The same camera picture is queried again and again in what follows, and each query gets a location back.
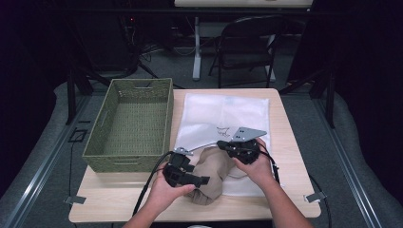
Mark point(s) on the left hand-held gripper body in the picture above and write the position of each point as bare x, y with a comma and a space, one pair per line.
177, 174

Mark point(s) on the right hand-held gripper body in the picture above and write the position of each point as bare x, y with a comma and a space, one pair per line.
247, 148

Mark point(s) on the beige cloth garment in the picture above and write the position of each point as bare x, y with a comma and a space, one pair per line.
212, 171

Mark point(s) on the white mesh laundry bag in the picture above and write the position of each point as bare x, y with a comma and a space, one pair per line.
221, 110

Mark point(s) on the green woven basket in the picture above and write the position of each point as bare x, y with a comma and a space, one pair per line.
133, 126

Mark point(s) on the person's left hand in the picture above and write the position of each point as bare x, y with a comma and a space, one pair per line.
168, 194

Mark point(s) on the person's right hand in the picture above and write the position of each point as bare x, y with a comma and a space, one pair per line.
259, 169

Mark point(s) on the black metal stand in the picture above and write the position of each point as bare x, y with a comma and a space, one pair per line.
330, 101
72, 95

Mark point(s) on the white background desk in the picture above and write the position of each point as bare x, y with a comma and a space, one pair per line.
197, 47

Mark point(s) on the black folding chair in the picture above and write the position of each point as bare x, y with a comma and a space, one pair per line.
250, 34

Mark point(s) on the grey metal table bracket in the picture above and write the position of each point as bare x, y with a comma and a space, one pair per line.
315, 197
75, 199

